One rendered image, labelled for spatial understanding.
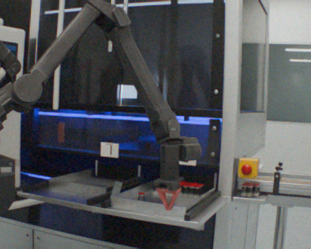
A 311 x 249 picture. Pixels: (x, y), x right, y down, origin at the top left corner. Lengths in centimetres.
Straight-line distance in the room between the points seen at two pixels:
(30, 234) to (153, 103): 113
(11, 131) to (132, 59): 84
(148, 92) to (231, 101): 44
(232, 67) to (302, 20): 475
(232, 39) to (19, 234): 140
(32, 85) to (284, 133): 533
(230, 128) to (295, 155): 464
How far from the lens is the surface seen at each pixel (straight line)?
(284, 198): 169
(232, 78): 157
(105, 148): 177
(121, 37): 126
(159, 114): 122
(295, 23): 628
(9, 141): 190
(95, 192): 151
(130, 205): 133
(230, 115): 157
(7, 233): 222
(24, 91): 106
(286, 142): 617
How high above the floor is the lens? 122
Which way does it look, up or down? 3 degrees down
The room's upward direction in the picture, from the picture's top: 3 degrees clockwise
